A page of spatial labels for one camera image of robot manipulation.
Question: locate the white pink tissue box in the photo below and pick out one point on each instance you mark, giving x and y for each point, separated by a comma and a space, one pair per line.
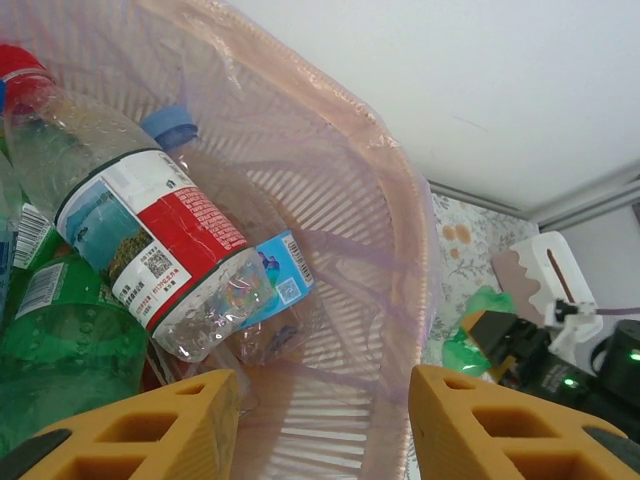
540, 260

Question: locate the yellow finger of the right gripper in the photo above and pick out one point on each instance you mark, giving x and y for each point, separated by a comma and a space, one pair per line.
502, 371
492, 335

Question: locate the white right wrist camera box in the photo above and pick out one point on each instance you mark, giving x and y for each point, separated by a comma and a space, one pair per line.
575, 322

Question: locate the floral tablecloth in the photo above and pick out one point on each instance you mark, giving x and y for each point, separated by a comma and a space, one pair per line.
475, 235

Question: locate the aluminium frame post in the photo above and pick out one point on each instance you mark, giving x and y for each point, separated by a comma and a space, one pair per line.
590, 200

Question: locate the pale blue bottle purple lettering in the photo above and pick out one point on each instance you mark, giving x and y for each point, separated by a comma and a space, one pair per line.
285, 270

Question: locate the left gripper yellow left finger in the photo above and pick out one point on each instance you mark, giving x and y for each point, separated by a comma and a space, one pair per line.
150, 430

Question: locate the pink plastic bin liner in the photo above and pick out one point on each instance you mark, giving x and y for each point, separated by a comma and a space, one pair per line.
300, 150

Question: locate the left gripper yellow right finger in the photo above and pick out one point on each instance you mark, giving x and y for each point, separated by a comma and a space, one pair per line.
500, 435

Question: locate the beige ribbed plastic bin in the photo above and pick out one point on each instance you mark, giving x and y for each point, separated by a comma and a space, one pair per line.
325, 425

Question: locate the clear bottle red label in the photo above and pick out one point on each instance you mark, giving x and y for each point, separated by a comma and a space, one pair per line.
150, 235

